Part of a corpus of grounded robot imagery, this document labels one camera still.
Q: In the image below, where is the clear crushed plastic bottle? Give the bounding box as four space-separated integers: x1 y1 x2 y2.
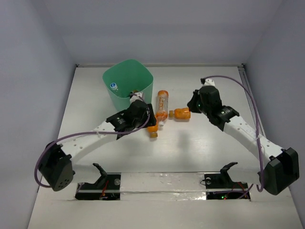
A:
110 83 119 93

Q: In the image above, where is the tall orange bottle white cap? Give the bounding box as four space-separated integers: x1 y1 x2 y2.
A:
156 90 169 127

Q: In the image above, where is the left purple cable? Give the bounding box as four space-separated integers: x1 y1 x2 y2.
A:
34 95 151 188

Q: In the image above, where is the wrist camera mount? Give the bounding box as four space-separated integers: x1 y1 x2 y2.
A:
200 78 215 88
130 92 144 104

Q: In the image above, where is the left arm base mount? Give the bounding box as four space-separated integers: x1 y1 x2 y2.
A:
75 163 122 200

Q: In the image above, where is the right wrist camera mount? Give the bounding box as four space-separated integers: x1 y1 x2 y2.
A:
200 78 215 88

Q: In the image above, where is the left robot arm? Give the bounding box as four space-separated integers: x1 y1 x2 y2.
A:
34 99 156 191

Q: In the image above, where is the green plastic bin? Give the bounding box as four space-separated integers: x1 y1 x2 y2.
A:
102 59 153 111

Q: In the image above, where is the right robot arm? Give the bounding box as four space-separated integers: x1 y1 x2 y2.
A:
187 85 299 195

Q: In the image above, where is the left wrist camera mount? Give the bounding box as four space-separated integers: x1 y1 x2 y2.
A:
130 92 144 104

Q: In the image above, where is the small orange bottle barcode label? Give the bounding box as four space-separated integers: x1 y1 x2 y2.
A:
147 124 159 138

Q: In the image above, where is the silver tape strip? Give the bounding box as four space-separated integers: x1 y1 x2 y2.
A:
120 172 206 201

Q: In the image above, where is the small orange bottle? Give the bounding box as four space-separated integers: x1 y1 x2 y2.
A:
169 107 191 120

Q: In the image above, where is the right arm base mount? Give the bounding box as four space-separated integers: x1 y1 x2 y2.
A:
200 162 251 200

